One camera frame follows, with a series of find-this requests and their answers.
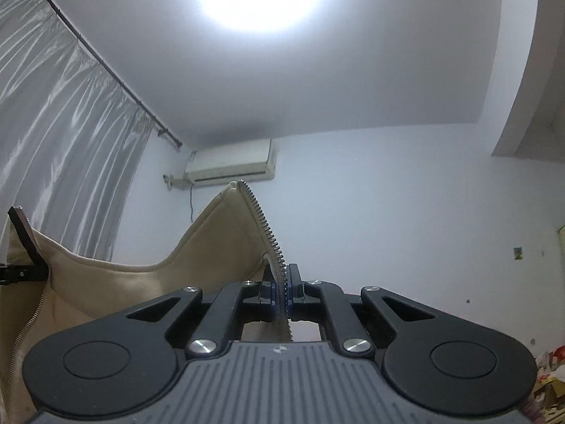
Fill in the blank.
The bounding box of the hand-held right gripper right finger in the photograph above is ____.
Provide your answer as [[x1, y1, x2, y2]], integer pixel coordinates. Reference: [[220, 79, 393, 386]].
[[282, 264, 436, 359]]

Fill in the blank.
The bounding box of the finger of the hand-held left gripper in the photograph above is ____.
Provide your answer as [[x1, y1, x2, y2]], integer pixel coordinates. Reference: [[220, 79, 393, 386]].
[[0, 261, 48, 285]]

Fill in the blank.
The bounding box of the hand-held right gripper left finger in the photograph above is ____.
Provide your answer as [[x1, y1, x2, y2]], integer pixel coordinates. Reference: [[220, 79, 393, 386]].
[[126, 280, 283, 359]]

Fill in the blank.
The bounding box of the beige zip jacket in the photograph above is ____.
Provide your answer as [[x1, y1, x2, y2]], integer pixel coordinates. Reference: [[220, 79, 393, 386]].
[[0, 179, 295, 424]]

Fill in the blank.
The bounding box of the grey sheer curtain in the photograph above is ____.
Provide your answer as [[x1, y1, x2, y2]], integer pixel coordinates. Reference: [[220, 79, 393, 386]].
[[0, 0, 156, 270]]

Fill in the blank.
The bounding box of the dark curtain rod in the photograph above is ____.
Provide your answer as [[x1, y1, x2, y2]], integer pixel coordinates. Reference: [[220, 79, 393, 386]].
[[21, 0, 183, 147]]

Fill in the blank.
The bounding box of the pile of household clutter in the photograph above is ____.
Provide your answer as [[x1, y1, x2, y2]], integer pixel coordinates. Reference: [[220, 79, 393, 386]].
[[521, 348, 565, 424]]

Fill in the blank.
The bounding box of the white wall air conditioner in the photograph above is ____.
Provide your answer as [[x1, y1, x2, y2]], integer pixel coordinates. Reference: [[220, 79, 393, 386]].
[[184, 138, 278, 184]]

